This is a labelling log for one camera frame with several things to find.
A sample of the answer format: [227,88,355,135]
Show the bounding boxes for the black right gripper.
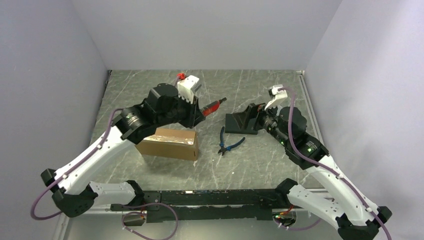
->
[232,98,291,147]

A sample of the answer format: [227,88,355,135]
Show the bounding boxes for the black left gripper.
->
[156,91,206,129]

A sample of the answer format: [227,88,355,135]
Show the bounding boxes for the red utility knife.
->
[200,97,227,117]

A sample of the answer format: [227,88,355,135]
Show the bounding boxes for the brown cardboard express box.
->
[135,128,199,161]

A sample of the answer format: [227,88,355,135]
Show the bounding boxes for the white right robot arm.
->
[225,103,393,240]

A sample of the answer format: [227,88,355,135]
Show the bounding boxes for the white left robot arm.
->
[40,82,205,218]

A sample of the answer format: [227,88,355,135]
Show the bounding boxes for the black flat pad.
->
[224,113,258,135]

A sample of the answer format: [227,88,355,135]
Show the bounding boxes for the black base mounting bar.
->
[110,189,291,223]

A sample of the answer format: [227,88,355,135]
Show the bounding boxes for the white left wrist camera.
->
[175,73,202,104]

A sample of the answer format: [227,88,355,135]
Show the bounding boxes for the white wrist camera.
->
[175,73,202,104]
[264,84,288,111]

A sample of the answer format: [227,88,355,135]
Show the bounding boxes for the blue handled pliers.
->
[217,126,246,157]

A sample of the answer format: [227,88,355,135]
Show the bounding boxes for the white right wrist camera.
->
[264,84,288,111]

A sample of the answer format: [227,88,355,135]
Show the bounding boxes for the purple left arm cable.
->
[30,74,180,240]

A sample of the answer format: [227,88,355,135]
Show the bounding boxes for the aluminium rail frame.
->
[52,70,364,240]

